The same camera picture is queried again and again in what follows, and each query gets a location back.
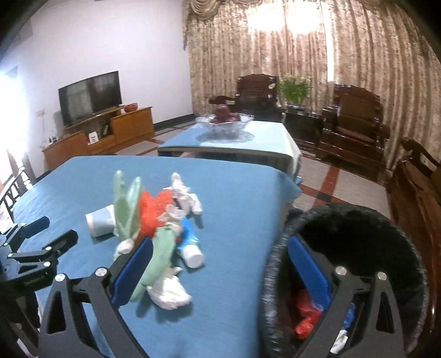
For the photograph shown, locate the white paper scrap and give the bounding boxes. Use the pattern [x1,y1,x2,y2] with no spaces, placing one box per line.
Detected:
[330,329,349,355]

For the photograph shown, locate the dark wooden side table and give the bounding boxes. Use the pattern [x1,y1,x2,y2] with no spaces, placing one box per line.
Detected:
[280,105,325,151]

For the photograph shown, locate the dark wooden sofa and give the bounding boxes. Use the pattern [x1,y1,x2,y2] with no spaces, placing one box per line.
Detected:
[385,137,441,340]

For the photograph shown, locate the wooden television cabinet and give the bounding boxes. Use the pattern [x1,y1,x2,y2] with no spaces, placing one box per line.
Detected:
[41,106,155,172]

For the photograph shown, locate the blue tube with white cap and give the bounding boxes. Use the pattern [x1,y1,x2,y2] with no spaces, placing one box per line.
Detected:
[176,218,204,269]

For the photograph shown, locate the red plastic bag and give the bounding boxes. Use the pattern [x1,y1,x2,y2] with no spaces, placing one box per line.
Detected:
[293,289,325,340]

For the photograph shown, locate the two-tone blue tablecloth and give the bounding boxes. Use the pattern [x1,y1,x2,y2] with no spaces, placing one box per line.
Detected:
[158,120,303,181]

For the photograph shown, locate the beige patterned curtain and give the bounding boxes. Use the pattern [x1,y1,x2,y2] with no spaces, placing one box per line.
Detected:
[182,0,441,173]

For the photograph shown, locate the black trash bin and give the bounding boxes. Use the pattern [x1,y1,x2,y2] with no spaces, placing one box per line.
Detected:
[258,203,429,358]

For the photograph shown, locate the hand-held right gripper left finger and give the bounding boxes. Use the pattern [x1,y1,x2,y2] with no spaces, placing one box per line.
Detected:
[38,237,154,358]

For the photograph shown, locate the flat screen television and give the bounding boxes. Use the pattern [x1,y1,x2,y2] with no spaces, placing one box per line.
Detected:
[58,70,122,127]

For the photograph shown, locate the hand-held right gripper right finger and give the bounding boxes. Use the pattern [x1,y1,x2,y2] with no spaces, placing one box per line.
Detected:
[287,235,404,358]

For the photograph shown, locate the glass fruit bowl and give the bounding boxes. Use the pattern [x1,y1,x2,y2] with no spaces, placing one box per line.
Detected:
[195,113,255,143]

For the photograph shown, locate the large white tissue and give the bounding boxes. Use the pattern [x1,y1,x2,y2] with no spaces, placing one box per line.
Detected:
[162,173,204,217]

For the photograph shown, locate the white paper cup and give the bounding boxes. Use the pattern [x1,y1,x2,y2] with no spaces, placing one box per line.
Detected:
[85,204,117,238]

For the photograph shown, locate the dark lattice frame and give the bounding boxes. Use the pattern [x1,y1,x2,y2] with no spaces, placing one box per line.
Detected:
[0,165,36,235]

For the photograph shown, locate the red mesh wrapper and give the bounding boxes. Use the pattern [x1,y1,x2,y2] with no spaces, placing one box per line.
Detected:
[135,191,172,242]

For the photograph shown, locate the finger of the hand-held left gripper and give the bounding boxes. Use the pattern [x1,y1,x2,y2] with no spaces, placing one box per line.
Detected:
[7,230,79,273]
[0,216,49,248]

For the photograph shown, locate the dark carved wooden armchair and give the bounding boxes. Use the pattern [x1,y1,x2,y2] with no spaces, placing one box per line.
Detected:
[209,73,281,123]
[316,82,392,182]

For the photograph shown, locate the green potted plant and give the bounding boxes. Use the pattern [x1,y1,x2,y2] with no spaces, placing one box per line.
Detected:
[278,74,313,110]

